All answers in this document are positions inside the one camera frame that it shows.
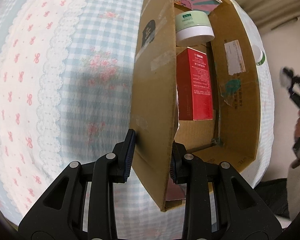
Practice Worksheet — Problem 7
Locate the white jar green band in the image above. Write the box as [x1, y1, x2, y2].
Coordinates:
[251, 44, 266, 66]

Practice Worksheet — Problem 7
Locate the cardboard box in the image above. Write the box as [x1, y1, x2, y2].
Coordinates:
[130, 0, 261, 211]

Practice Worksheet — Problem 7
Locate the red carton box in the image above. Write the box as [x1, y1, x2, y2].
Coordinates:
[176, 47, 213, 121]

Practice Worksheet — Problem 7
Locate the light green cream jar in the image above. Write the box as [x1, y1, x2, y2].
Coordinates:
[175, 10, 215, 47]

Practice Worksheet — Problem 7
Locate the right beige curtain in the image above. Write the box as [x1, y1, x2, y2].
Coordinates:
[222, 0, 300, 29]

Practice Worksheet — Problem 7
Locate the blue checked bed sheet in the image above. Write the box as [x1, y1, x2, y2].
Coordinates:
[0, 0, 274, 238]

